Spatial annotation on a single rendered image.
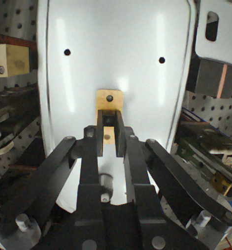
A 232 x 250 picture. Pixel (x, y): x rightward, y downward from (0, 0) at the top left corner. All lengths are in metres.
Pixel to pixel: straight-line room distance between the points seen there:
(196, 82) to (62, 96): 0.22
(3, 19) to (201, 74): 0.61
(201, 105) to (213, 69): 0.37
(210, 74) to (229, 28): 0.08
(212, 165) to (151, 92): 0.14
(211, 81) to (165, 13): 0.14
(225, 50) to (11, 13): 0.61
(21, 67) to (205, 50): 0.25
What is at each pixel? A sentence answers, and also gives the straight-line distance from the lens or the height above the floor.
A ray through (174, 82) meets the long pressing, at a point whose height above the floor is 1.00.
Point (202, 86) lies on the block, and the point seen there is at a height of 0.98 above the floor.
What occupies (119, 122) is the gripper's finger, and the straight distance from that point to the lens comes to 0.17.
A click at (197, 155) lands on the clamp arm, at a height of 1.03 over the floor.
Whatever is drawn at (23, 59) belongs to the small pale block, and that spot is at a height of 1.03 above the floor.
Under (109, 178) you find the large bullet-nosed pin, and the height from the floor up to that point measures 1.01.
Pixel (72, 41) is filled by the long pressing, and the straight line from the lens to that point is 0.22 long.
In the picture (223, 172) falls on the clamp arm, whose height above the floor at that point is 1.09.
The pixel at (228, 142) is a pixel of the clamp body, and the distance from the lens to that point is 0.32.
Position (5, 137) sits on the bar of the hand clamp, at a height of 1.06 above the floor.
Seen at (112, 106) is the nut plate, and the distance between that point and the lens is 0.21.
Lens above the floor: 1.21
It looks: 66 degrees down
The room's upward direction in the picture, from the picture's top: 169 degrees clockwise
